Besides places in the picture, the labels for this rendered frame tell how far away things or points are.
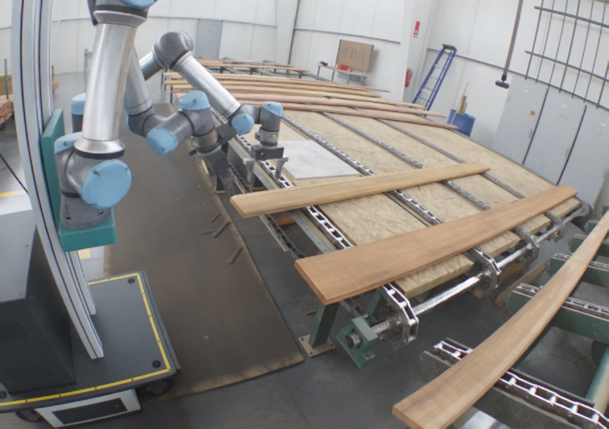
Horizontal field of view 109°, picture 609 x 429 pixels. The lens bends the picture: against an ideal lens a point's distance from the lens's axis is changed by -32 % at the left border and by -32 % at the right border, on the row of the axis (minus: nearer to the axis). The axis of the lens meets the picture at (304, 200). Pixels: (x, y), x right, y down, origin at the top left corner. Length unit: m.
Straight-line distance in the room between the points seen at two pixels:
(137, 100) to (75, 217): 0.34
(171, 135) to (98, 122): 0.21
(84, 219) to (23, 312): 0.45
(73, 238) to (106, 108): 0.37
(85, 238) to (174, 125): 0.38
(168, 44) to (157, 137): 0.44
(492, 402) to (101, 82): 1.17
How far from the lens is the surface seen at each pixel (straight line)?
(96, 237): 0.90
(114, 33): 0.68
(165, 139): 0.80
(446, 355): 1.03
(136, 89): 0.87
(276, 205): 1.39
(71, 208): 0.88
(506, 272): 3.27
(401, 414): 0.78
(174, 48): 1.13
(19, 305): 1.16
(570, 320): 1.46
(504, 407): 0.94
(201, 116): 0.85
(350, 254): 1.19
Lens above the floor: 1.56
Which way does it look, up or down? 28 degrees down
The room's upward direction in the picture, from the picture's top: 11 degrees clockwise
